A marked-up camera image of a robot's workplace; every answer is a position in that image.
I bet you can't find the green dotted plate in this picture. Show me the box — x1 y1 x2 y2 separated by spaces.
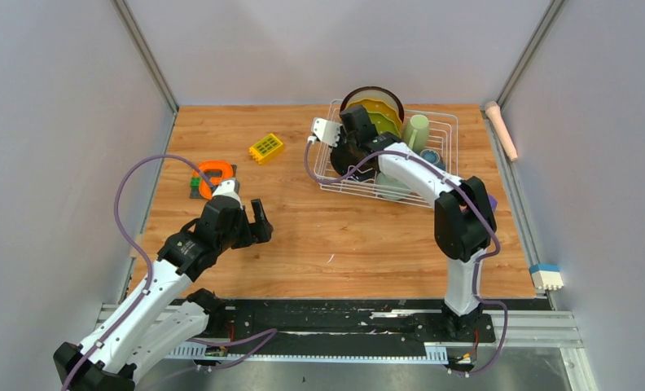
368 112 401 138

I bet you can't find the yellow dotted plate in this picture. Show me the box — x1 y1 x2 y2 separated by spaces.
347 99 402 130

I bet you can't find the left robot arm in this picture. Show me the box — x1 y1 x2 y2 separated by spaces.
54 195 274 390

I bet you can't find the brown-rimmed white plate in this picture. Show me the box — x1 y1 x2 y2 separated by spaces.
340 86 405 122

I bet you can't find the orange toy on grey base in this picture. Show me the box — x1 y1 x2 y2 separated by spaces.
189 160 237 200

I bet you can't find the light green mug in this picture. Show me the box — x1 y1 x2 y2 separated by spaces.
402 114 430 154

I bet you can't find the light teal bowl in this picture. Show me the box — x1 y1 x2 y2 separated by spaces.
375 172 412 201

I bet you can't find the dark blue bowl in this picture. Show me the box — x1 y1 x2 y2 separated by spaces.
419 149 445 171

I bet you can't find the yellow toy brick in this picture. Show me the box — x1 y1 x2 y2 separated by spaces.
248 133 285 165

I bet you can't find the purple metronome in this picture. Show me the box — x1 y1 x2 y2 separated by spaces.
488 195 498 211

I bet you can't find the blue and white toy brick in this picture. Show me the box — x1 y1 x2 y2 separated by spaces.
529 264 564 291

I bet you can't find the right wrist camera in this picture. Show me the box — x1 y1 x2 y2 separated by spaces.
308 117 342 147

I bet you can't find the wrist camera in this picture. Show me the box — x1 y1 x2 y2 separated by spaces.
213 178 243 206
308 117 342 147

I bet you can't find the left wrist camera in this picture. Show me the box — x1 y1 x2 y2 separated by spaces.
213 178 243 206

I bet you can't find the white wire dish rack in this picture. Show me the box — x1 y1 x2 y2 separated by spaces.
305 99 459 208

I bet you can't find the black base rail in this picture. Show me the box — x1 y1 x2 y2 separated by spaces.
199 299 496 358

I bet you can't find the beige cylinder handle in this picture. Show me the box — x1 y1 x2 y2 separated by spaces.
484 101 519 162

